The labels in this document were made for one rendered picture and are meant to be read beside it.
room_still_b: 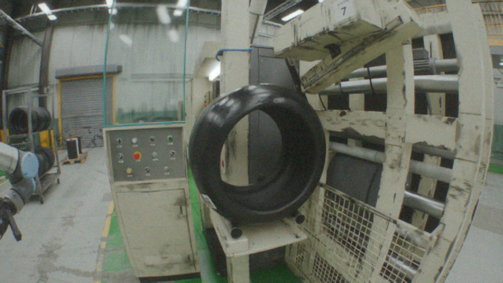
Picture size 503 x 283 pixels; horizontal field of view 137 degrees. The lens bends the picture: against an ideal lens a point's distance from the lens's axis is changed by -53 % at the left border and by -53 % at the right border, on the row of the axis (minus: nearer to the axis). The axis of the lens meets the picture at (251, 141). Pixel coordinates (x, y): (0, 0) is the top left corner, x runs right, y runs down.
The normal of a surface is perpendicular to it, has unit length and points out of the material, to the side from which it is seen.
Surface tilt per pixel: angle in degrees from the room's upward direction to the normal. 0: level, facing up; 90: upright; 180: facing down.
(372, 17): 90
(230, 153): 90
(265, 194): 39
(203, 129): 70
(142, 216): 90
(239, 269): 90
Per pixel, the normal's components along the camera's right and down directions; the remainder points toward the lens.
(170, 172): 0.35, 0.14
